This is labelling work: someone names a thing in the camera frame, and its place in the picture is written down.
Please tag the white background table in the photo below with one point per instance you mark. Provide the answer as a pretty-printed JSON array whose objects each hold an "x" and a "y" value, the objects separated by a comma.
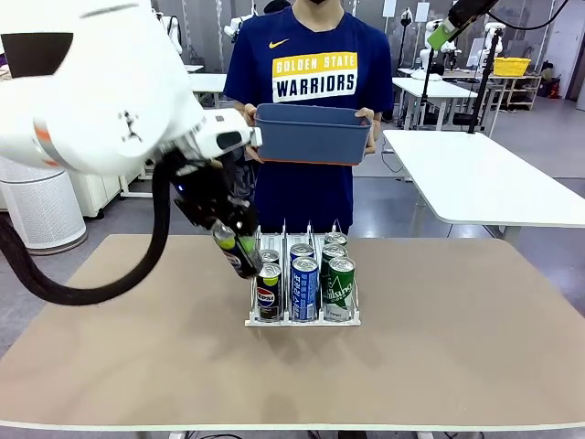
[{"x": 429, "y": 87}]

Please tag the white air purifier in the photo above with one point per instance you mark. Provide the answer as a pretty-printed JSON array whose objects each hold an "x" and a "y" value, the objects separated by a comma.
[{"x": 45, "y": 206}]

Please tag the thin black stand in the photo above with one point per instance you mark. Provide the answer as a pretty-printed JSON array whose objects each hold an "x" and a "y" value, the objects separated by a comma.
[{"x": 427, "y": 82}]

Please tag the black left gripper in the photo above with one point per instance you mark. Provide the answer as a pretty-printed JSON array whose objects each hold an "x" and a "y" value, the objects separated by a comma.
[{"x": 210, "y": 196}]

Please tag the background person in hoodie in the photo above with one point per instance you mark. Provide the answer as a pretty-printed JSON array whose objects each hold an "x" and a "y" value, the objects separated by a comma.
[{"x": 276, "y": 4}]

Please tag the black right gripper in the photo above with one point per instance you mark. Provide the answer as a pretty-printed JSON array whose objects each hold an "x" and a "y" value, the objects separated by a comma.
[{"x": 471, "y": 11}]

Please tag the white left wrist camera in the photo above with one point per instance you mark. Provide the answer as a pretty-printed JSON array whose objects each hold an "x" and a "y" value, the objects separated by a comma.
[{"x": 228, "y": 125}]

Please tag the blue plastic bin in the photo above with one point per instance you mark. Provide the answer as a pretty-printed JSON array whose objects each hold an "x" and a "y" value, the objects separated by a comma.
[{"x": 315, "y": 137}]

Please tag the blue beverage can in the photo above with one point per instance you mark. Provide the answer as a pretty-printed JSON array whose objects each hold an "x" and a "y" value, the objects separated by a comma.
[
  {"x": 305, "y": 292},
  {"x": 301, "y": 249}
]

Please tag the person's right forearm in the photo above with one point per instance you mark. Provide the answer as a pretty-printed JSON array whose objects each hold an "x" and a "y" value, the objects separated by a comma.
[{"x": 241, "y": 107}]

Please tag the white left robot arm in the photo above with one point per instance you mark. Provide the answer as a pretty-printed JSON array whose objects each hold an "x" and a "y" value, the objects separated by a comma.
[{"x": 114, "y": 68}]

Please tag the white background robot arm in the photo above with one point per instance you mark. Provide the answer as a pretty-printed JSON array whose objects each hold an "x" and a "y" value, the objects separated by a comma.
[
  {"x": 496, "y": 28},
  {"x": 233, "y": 27},
  {"x": 176, "y": 36},
  {"x": 424, "y": 57}
]

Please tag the large white table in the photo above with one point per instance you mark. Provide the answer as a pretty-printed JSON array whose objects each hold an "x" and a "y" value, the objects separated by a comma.
[{"x": 480, "y": 183}]

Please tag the red fire extinguisher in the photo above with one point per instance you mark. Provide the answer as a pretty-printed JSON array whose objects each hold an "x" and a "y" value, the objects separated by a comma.
[{"x": 553, "y": 89}]

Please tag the black Pepsi can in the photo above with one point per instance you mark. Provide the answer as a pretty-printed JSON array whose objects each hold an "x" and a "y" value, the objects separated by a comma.
[
  {"x": 268, "y": 297},
  {"x": 226, "y": 242},
  {"x": 270, "y": 256}
]

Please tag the light wooden shelf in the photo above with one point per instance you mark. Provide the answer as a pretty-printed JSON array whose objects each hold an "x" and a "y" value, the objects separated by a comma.
[{"x": 512, "y": 78}]

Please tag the green Chilsung cider can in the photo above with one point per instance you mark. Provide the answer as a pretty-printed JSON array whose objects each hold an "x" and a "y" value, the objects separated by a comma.
[
  {"x": 334, "y": 252},
  {"x": 336, "y": 238},
  {"x": 338, "y": 292}
]

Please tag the person's left hand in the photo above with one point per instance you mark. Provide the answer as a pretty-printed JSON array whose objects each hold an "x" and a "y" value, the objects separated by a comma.
[{"x": 375, "y": 132}]

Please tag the white clear can dispenser rack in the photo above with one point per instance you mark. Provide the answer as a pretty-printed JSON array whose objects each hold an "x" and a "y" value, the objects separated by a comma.
[{"x": 304, "y": 324}]

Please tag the person's right hand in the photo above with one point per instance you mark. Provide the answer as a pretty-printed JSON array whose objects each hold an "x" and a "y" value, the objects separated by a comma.
[{"x": 251, "y": 114}]

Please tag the white background desk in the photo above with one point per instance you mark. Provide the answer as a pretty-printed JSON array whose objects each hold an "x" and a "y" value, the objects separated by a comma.
[{"x": 208, "y": 82}]

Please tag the person in blue shirt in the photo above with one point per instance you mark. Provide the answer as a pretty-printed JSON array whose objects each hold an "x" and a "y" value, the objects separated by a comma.
[{"x": 301, "y": 192}]

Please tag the yellow plastic basket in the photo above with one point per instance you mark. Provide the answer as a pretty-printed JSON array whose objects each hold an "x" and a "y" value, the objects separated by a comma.
[{"x": 512, "y": 67}]

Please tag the black tripod stand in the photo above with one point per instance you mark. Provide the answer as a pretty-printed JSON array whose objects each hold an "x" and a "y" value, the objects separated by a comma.
[{"x": 482, "y": 91}]

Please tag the white cabinet desk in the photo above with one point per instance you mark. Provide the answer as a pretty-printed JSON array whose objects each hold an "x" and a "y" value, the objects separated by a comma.
[{"x": 91, "y": 196}]

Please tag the small white side table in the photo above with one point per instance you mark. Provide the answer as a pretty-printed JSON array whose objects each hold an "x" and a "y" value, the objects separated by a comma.
[{"x": 137, "y": 195}]

